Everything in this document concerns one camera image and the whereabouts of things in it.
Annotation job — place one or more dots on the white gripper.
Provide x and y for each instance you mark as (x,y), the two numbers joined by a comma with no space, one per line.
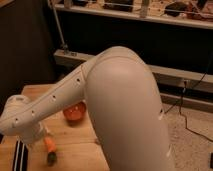
(33,133)

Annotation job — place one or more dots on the orange pepper with green stem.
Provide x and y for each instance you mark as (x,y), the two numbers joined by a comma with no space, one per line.
(51,150)

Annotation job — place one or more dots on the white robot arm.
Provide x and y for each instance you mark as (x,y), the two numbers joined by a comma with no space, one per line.
(130,141)

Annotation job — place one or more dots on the orange ceramic bowl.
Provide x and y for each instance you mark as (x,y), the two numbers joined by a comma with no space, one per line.
(76,112)

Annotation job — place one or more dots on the black white striped object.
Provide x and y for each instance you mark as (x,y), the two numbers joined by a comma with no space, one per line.
(20,159)

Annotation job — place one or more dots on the wooden table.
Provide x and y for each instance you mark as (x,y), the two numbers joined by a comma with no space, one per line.
(76,146)

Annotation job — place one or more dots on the metal pole stand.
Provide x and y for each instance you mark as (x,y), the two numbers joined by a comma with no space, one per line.
(64,45)

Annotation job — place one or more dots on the cluttered shelf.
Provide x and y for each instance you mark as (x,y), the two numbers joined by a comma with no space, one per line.
(188,13)

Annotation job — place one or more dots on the grey baseboard rail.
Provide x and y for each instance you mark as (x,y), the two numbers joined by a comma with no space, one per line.
(173,75)

